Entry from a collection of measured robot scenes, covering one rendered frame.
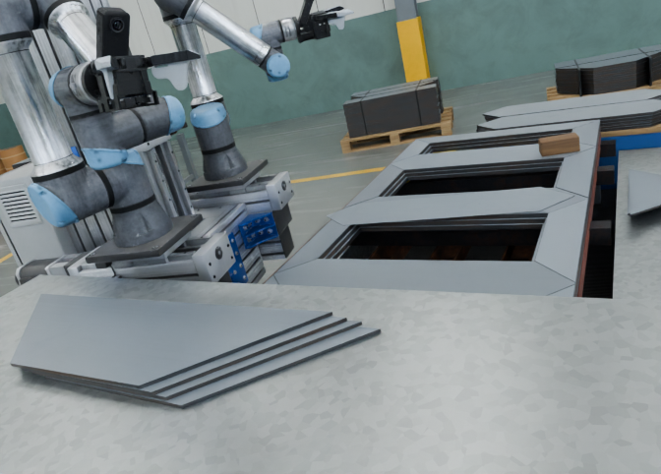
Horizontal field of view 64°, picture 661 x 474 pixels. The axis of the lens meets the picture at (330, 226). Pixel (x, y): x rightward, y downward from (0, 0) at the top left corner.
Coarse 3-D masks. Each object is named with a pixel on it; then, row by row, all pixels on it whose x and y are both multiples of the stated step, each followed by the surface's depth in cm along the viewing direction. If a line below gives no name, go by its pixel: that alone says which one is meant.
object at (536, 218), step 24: (432, 144) 228; (456, 144) 223; (480, 144) 218; (504, 144) 213; (432, 168) 197; (456, 168) 192; (480, 168) 188; (504, 168) 184; (528, 168) 180; (552, 168) 176; (384, 192) 186; (480, 216) 148; (504, 216) 145; (528, 216) 142; (336, 240) 155; (576, 288) 109
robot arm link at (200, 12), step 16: (160, 0) 162; (176, 0) 160; (192, 0) 161; (192, 16) 163; (208, 16) 163; (224, 16) 166; (224, 32) 166; (240, 32) 167; (240, 48) 169; (256, 48) 169; (272, 48) 172; (256, 64) 173; (272, 64) 170; (288, 64) 171
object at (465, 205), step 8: (480, 192) 163; (456, 200) 162; (464, 200) 160; (472, 200) 159; (480, 200) 157; (456, 208) 155; (464, 208) 154; (472, 208) 153; (448, 216) 152; (456, 216) 150; (464, 216) 149
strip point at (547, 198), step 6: (540, 192) 152; (546, 192) 151; (552, 192) 151; (558, 192) 150; (540, 198) 149; (546, 198) 148; (552, 198) 147; (558, 198) 146; (564, 198) 145; (540, 204) 145; (546, 204) 144; (552, 204) 143; (540, 210) 141
